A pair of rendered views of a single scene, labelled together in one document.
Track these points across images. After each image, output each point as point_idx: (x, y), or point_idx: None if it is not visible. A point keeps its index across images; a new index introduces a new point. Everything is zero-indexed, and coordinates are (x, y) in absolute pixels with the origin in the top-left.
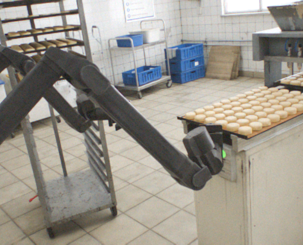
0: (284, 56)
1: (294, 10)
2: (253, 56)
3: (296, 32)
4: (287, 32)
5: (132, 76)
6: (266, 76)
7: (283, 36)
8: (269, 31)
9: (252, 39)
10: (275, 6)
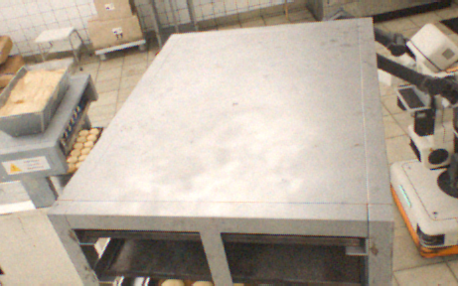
0: (64, 148)
1: (52, 99)
2: (65, 168)
3: (67, 113)
4: (60, 121)
5: None
6: (55, 193)
7: (68, 123)
8: (49, 136)
9: (57, 151)
10: (46, 103)
